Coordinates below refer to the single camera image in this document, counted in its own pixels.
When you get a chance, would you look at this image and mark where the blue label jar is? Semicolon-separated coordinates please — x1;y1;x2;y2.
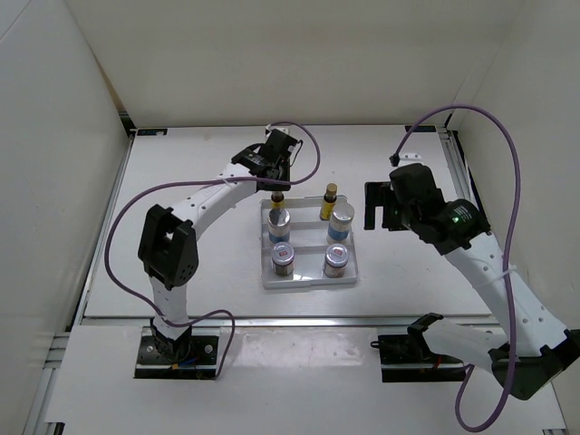
267;208;291;244
326;202;354;244

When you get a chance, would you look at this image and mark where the yellow sauce bottle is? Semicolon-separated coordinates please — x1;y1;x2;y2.
319;183;337;220
270;191;285;209

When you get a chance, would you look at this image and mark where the orange spice jar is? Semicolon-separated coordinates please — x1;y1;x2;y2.
323;244;350;278

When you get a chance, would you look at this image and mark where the dark spice jar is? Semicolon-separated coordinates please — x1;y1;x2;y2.
271;241;295;276

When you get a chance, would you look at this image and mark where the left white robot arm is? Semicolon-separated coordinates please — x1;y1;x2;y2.
138;128;299;363

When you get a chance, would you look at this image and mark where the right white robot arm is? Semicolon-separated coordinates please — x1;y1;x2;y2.
364;163;579;401

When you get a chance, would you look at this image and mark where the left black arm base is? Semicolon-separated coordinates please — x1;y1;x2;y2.
133;327;220;381

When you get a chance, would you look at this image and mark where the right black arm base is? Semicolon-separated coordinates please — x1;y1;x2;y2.
370;313;467;383

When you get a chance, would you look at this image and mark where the white divided tray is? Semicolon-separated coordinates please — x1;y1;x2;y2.
260;196;359;290

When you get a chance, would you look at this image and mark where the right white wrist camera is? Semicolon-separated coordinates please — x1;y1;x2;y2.
389;152;422;167

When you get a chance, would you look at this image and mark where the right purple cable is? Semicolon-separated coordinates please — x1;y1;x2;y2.
388;104;522;430

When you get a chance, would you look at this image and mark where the purple cable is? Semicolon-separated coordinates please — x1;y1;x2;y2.
388;104;522;430
103;120;323;380

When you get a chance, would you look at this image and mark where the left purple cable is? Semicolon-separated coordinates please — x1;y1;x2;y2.
103;120;323;380

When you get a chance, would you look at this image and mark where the front aluminium rail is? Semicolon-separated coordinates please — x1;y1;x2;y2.
80;315;498;327

